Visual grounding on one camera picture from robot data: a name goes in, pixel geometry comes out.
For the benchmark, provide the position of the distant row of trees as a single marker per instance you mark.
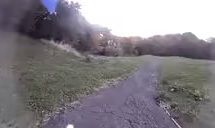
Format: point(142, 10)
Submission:
point(175, 45)

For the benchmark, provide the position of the robot's own part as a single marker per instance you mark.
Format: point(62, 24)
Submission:
point(70, 126)

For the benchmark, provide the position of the wood of dark trees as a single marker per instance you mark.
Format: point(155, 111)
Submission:
point(65, 30)

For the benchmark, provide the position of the grass field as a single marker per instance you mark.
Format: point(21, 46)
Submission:
point(188, 76)

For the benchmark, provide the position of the grey asphalt path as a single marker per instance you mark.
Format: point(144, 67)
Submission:
point(128, 103)

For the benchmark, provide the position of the grass verge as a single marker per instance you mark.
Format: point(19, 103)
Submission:
point(61, 76)

